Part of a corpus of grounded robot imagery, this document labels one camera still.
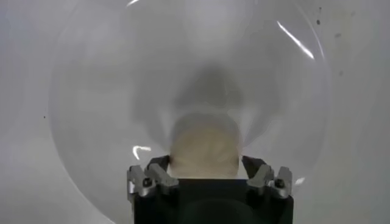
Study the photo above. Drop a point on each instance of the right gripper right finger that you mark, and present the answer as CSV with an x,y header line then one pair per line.
x,y
268,179

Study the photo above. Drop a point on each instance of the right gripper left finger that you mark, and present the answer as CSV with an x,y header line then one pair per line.
x,y
152,179

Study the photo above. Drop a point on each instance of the white steamed baozi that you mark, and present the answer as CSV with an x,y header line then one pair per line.
x,y
204,149

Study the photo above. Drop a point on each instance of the white round plate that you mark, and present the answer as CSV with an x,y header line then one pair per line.
x,y
91,91

